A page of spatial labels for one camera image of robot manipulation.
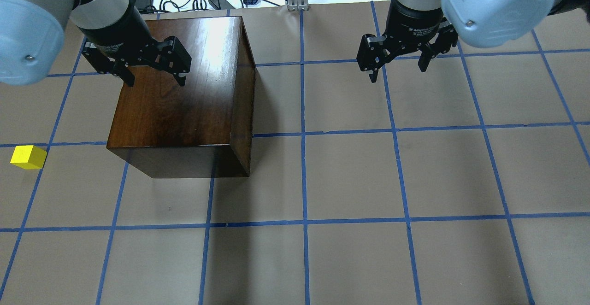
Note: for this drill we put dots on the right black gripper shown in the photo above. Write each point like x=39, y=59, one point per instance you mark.
x=413, y=23

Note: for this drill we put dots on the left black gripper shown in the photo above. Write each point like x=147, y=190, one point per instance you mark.
x=119, y=32

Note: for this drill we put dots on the yellow cube block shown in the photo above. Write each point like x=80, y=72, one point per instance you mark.
x=29, y=157

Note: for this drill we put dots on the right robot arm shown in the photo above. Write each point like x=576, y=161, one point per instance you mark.
x=491, y=23

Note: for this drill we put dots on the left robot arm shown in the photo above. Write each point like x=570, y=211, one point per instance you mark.
x=32, y=35

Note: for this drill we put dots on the dark wooden cabinet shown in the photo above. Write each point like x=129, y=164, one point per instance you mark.
x=199, y=130

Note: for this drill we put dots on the black power adapter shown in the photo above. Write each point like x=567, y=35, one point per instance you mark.
x=220, y=4

